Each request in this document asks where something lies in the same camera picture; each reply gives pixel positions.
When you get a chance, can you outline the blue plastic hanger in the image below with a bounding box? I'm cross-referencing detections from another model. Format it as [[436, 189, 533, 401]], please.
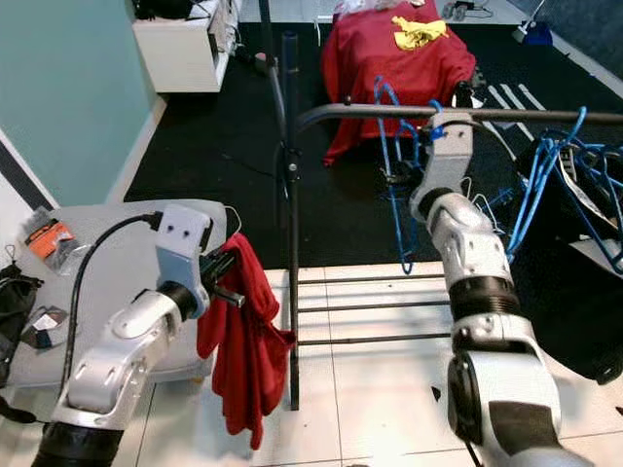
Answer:
[[560, 136, 623, 273], [372, 76, 444, 276], [506, 105, 590, 264]]

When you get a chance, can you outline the red shirt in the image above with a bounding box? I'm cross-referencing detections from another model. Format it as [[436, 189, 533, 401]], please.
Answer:
[[197, 232, 295, 450]]

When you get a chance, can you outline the black metal clothes rack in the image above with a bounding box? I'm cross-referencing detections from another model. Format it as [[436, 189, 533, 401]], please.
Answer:
[[258, 0, 623, 412]]

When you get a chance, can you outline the grey upholstered ottoman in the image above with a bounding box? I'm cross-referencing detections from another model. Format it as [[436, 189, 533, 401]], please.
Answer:
[[0, 199, 230, 385]]

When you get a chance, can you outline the yellow cloth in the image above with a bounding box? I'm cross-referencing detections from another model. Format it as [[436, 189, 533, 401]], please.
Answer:
[[392, 15, 449, 52]]

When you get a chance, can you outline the orange packet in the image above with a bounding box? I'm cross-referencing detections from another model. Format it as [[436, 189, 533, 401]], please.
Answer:
[[21, 207, 87, 273]]

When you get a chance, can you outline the white plastic bag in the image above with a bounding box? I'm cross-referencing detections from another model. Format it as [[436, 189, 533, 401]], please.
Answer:
[[336, 0, 424, 16]]

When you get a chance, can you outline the small dark charger device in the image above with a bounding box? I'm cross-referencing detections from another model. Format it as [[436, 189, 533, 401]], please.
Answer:
[[440, 0, 488, 22]]

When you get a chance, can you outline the black and white packet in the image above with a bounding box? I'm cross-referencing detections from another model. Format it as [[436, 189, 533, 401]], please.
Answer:
[[24, 305, 74, 349]]

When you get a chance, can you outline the small grey box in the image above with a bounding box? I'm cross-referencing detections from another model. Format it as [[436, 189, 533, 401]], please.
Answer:
[[251, 51, 274, 77]]

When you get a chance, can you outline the blue mop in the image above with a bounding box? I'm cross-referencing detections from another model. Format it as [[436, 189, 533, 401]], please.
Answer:
[[511, 0, 556, 45]]

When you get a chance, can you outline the light grey folded garment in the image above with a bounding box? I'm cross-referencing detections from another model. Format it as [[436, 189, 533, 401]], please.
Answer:
[[560, 156, 623, 273]]

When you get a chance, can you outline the white cabinet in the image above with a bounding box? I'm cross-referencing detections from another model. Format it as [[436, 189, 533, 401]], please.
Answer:
[[131, 0, 239, 93]]

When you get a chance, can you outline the black printed t-shirt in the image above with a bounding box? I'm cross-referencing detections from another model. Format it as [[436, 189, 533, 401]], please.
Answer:
[[487, 136, 623, 385]]

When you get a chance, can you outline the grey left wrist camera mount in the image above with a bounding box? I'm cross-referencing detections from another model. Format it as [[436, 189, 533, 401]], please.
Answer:
[[156, 202, 215, 317]]

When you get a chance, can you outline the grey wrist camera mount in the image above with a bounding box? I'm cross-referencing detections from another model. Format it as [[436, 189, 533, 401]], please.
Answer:
[[156, 202, 215, 317], [417, 109, 476, 220]]

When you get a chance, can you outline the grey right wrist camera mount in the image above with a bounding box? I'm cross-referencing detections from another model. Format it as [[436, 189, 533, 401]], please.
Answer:
[[417, 109, 476, 220]]

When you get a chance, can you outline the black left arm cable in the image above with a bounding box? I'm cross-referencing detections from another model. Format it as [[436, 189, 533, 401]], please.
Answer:
[[58, 212, 165, 400]]

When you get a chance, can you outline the black strap bag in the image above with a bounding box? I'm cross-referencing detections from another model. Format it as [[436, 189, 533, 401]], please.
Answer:
[[0, 263, 50, 424]]

